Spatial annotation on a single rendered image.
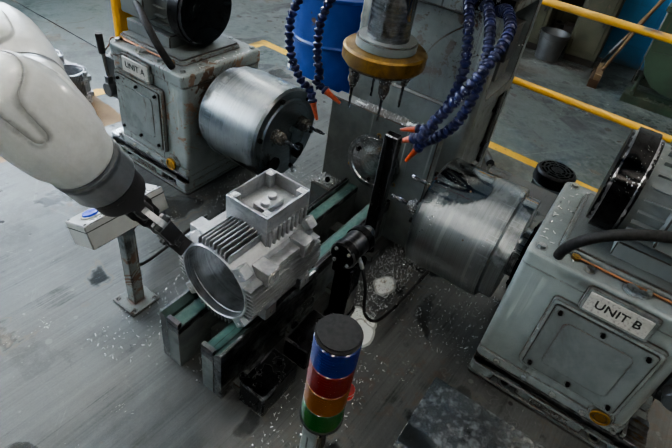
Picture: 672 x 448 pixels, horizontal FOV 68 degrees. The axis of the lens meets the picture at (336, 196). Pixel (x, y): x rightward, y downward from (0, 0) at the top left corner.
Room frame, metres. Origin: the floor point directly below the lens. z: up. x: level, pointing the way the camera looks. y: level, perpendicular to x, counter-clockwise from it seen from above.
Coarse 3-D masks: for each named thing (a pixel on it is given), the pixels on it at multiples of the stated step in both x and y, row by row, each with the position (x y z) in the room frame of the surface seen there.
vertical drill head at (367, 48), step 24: (384, 0) 1.00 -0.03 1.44; (408, 0) 1.00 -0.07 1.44; (384, 24) 0.99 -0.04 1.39; (408, 24) 1.01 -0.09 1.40; (360, 48) 1.00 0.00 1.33; (384, 48) 0.97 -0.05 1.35; (408, 48) 0.99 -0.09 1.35; (360, 72) 0.96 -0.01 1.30; (384, 72) 0.95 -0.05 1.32; (408, 72) 0.96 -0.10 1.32; (384, 96) 0.97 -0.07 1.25
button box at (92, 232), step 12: (156, 192) 0.76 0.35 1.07; (156, 204) 0.74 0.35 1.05; (96, 216) 0.66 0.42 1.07; (120, 216) 0.68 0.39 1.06; (72, 228) 0.64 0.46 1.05; (84, 228) 0.62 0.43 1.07; (96, 228) 0.64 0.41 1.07; (108, 228) 0.65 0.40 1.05; (120, 228) 0.67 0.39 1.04; (132, 228) 0.69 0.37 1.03; (84, 240) 0.63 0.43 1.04; (96, 240) 0.63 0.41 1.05; (108, 240) 0.64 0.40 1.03
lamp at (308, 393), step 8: (304, 392) 0.38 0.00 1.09; (312, 392) 0.36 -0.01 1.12; (304, 400) 0.37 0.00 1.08; (312, 400) 0.36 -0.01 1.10; (320, 400) 0.35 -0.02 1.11; (328, 400) 0.35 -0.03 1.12; (336, 400) 0.36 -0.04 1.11; (344, 400) 0.36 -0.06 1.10; (312, 408) 0.36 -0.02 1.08; (320, 408) 0.35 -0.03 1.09; (328, 408) 0.35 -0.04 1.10; (336, 408) 0.36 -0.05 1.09; (328, 416) 0.35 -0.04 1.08
